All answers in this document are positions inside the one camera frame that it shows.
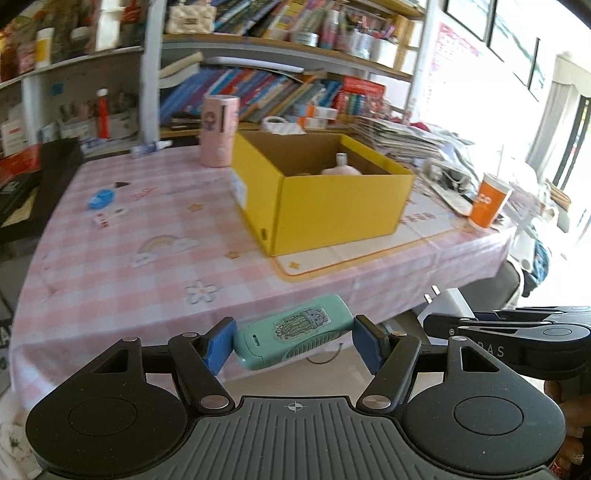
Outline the white charger plug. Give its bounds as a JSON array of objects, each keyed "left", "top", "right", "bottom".
[{"left": 418, "top": 286, "right": 477, "bottom": 346}]

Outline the row of blue books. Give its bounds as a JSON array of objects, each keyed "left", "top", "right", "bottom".
[{"left": 159, "top": 69, "right": 343, "bottom": 126}]

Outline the small blue item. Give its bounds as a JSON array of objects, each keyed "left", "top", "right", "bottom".
[{"left": 88, "top": 189, "right": 114, "bottom": 211}]

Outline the white pen holder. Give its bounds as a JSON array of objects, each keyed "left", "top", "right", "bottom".
[{"left": 369, "top": 37, "right": 399, "bottom": 66}]

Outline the white flat laptop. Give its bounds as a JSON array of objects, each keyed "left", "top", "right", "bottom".
[{"left": 205, "top": 56, "right": 306, "bottom": 75}]

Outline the pile of papers and cloths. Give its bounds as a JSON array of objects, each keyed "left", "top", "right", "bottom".
[{"left": 416, "top": 122, "right": 560, "bottom": 222}]

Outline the yellow cardboard box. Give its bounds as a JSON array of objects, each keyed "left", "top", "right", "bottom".
[{"left": 230, "top": 131, "right": 416, "bottom": 257}]

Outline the pink white spray bottle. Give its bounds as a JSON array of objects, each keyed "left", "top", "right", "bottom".
[{"left": 321, "top": 9, "right": 341, "bottom": 49}]

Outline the white pen box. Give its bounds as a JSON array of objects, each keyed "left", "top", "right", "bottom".
[{"left": 58, "top": 108, "right": 140, "bottom": 142}]

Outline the white yellow bottle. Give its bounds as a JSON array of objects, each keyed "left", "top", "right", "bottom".
[{"left": 36, "top": 28, "right": 55, "bottom": 69}]

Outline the white side shelf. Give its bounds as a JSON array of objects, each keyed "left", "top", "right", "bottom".
[{"left": 0, "top": 44, "right": 148, "bottom": 155}]

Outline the person's right hand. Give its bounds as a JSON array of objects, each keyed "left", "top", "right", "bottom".
[{"left": 544, "top": 379, "right": 591, "bottom": 478}]

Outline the white blue tube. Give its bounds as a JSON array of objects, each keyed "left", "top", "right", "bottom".
[{"left": 130, "top": 141, "right": 173, "bottom": 159}]

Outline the small white red box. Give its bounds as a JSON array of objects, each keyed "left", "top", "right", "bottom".
[{"left": 92, "top": 208, "right": 128, "bottom": 228}]

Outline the pink wall calendar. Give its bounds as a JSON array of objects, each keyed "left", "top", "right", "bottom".
[{"left": 431, "top": 23, "right": 482, "bottom": 77}]

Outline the orange paper cup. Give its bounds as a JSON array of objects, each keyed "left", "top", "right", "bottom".
[{"left": 470, "top": 173, "right": 515, "bottom": 232}]

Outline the small white quilted handbag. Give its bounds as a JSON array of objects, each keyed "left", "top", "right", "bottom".
[{"left": 262, "top": 116, "right": 308, "bottom": 136}]

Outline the white curtain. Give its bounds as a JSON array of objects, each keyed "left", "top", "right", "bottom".
[{"left": 526, "top": 53, "right": 591, "bottom": 182}]

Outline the cream quilted handbag pearl handle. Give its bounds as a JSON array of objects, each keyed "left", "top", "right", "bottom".
[{"left": 166, "top": 2, "right": 216, "bottom": 34}]

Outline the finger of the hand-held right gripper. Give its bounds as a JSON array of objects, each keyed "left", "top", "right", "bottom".
[
  {"left": 424, "top": 314, "right": 591, "bottom": 354},
  {"left": 475, "top": 305, "right": 591, "bottom": 324}
]

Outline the teal handheld device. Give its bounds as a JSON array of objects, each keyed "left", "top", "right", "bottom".
[{"left": 232, "top": 294, "right": 352, "bottom": 371}]

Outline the silver pen holder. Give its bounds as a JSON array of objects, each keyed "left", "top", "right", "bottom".
[{"left": 344, "top": 31, "right": 371, "bottom": 57}]

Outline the red white bottle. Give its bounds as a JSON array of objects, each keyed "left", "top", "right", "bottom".
[{"left": 96, "top": 89, "right": 113, "bottom": 140}]

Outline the white frame wooden bookshelf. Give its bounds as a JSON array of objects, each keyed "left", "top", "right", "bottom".
[{"left": 143, "top": 0, "right": 428, "bottom": 140}]

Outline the pink checkered tablecloth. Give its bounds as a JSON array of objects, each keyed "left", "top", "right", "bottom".
[{"left": 9, "top": 134, "right": 519, "bottom": 402}]

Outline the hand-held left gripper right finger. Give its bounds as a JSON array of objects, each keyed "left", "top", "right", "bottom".
[{"left": 353, "top": 316, "right": 502, "bottom": 414}]

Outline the stack of newspapers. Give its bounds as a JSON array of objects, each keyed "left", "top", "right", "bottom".
[{"left": 355, "top": 115, "right": 445, "bottom": 163}]

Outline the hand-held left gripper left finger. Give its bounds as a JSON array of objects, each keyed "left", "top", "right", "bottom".
[{"left": 92, "top": 318, "right": 238, "bottom": 414}]

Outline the black picture frame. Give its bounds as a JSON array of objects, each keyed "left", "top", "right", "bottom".
[
  {"left": 488, "top": 0, "right": 541, "bottom": 88},
  {"left": 444, "top": 0, "right": 497, "bottom": 41}
]

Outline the row of leaning books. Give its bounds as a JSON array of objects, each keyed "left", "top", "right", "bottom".
[{"left": 215, "top": 0, "right": 324, "bottom": 41}]

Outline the red boxed book set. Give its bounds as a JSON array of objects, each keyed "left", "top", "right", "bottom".
[{"left": 337, "top": 78, "right": 387, "bottom": 116}]

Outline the pink cylindrical canister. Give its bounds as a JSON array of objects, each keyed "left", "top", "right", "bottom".
[{"left": 199, "top": 95, "right": 240, "bottom": 168}]

